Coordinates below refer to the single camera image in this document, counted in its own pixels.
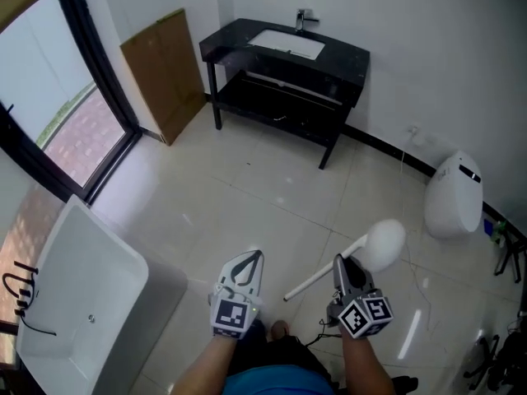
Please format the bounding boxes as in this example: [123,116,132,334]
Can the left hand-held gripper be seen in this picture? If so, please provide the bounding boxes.
[209,249,266,340]

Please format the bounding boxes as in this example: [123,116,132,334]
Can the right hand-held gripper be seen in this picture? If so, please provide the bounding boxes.
[326,253,394,341]

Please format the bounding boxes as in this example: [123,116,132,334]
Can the white round-headed brush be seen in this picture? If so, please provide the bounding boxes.
[282,218,407,303]

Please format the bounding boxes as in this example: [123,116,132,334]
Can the white bathtub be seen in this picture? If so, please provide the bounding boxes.
[16,193,189,395]

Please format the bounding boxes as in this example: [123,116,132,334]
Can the person's left forearm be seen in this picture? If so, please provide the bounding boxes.
[170,334,240,395]

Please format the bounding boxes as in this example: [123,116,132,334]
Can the person's right forearm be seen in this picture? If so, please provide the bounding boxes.
[339,330,397,395]

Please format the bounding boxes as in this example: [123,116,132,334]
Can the person's foot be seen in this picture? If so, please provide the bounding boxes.
[269,319,290,340]

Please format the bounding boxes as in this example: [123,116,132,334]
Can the person's black trousers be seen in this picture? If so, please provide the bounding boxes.
[235,318,419,395]

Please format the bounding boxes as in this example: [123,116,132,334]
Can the person's blue shirt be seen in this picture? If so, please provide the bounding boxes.
[222,364,335,395]

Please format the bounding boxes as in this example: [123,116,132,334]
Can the white toilet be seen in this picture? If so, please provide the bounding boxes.
[423,150,484,240]

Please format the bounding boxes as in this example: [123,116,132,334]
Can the green bottle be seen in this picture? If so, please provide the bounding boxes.
[492,220,508,249]

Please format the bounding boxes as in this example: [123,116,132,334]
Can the black office chair base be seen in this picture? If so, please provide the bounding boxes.
[463,333,527,391]

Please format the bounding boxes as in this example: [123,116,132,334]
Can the black metal stand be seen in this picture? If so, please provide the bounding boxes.
[493,232,527,284]

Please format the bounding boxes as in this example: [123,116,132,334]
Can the black vanity table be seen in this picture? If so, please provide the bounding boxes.
[198,17,371,171]

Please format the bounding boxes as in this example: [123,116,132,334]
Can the tall brown cardboard sheet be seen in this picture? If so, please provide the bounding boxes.
[119,7,208,147]

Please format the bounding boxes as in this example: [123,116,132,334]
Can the white sink basin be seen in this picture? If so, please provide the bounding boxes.
[248,29,327,63]

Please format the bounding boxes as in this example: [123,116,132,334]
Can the chrome sink faucet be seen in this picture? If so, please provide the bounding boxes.
[294,8,320,35]

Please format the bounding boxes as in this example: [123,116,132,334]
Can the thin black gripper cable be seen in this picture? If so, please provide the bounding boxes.
[306,318,343,347]

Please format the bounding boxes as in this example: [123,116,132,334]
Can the black glass door frame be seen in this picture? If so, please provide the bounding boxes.
[0,0,143,206]

